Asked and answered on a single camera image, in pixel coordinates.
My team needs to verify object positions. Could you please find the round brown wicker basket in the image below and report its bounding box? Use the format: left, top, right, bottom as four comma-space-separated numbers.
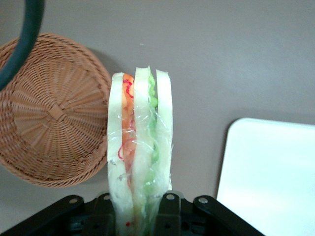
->
0, 33, 113, 189

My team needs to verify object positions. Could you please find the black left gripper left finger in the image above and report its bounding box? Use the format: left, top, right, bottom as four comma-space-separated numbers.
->
0, 193, 118, 236

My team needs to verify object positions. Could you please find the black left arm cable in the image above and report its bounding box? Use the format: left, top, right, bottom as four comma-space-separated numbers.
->
0, 0, 46, 91

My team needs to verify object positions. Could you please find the cream rectangular tray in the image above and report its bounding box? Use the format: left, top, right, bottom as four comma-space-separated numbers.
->
216, 117, 315, 236

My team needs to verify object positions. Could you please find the triangle sandwich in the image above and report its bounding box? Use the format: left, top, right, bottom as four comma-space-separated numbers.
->
107, 65, 174, 236

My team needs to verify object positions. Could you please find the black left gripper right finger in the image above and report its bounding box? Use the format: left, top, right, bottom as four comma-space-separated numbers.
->
156, 191, 268, 236

